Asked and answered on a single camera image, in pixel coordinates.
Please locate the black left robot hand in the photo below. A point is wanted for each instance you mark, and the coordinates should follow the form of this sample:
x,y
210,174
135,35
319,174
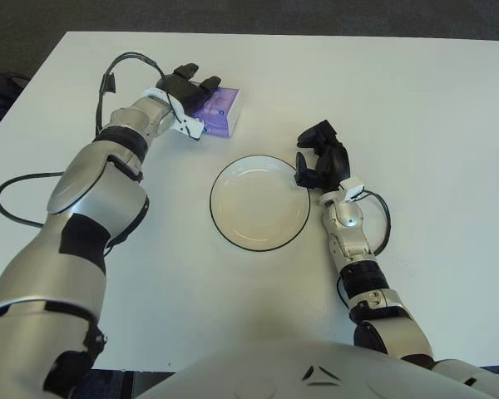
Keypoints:
x,y
183,89

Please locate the black bag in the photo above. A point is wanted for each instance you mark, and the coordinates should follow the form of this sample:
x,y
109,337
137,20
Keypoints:
x,y
0,93

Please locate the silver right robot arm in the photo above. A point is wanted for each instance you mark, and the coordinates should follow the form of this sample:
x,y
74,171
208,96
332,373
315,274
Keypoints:
x,y
351,234

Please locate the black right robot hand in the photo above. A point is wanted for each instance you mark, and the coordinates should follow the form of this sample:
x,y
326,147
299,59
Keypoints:
x,y
337,164

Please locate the white plate with black rim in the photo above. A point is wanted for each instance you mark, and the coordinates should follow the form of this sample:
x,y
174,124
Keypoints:
x,y
258,203

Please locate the purple tissue paper pack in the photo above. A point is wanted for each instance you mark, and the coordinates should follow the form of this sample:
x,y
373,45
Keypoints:
x,y
224,112

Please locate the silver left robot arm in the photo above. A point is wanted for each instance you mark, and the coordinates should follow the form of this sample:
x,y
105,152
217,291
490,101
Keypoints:
x,y
95,187

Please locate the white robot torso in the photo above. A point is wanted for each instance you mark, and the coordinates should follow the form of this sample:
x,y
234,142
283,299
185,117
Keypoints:
x,y
295,374

